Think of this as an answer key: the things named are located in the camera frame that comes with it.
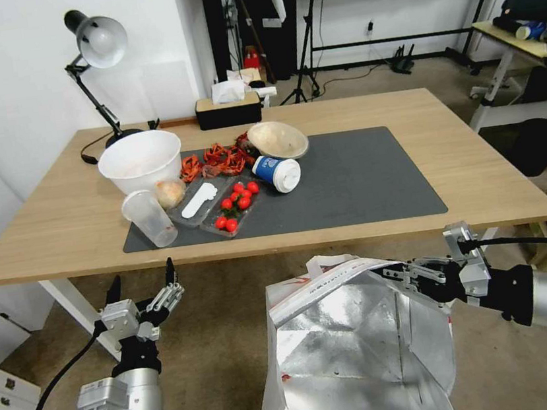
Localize clear plastic utensil tray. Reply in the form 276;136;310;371
162;174;240;233

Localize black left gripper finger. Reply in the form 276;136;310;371
133;256;189;327
100;275;125;309

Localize black wifi router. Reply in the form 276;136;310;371
385;43;419;77

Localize black tissue box wooden lid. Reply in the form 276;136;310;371
193;90;265;133

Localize red crayfish shell pile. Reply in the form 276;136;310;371
199;148;258;181

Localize red box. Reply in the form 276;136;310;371
241;44;263;71

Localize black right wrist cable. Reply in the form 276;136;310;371
457;228;547;266

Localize white foil-lined delivery bag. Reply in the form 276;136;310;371
234;240;464;410

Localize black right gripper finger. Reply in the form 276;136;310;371
402;252;463;283
380;259;455;323

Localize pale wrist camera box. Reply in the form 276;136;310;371
97;297;145;345
441;218;494;302

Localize beige paper bowl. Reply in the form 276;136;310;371
245;116;312;165

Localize dark crayfish shell piece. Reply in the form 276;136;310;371
234;129;261;156

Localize black lamp cable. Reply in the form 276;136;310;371
77;134;117;166

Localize small white box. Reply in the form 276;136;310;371
249;79;280;112

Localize red crayfish shell piece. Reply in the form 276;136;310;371
177;153;205;184
202;142;230;166

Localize clear plastic cup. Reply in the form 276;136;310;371
119;186;181;253

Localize white tissue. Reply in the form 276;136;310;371
209;67;251;105

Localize black tripod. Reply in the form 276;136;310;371
266;0;339;107

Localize white plastic utensil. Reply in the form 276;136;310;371
177;182;220;221

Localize side table with white legs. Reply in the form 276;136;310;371
457;13;547;135

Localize clear plastic tomato tray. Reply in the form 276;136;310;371
195;178;268;242

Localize dark grey desk mat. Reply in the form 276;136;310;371
112;118;450;255

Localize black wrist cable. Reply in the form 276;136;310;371
15;329;116;410
457;228;547;266

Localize round bun in plastic wrap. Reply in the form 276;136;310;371
153;178;189;212

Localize black desk lamp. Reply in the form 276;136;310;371
56;3;148;154

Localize blue white paper coffee cup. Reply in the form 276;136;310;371
249;150;304;198

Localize wooden table with white legs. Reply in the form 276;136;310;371
0;73;547;377

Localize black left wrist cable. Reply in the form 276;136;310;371
15;329;116;410

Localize large white plastic bowl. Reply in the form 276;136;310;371
94;126;187;200

